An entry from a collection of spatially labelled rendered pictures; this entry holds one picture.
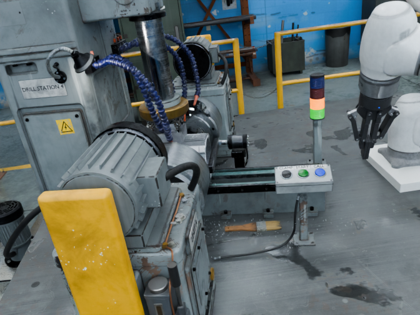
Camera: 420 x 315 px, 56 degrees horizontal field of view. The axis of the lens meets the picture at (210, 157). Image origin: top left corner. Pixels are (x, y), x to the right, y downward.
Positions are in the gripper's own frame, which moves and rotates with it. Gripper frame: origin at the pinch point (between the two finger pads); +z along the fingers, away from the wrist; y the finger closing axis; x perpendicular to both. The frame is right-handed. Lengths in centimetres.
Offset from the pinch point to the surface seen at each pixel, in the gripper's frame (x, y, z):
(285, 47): -450, -7, 250
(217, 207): -9, 48, 38
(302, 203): 3.3, 17.5, 20.9
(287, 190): 3.5, 21.9, 13.5
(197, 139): -23, 53, 14
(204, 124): -40, 52, 22
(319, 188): 3.5, 12.4, 13.3
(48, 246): 8, 111, 36
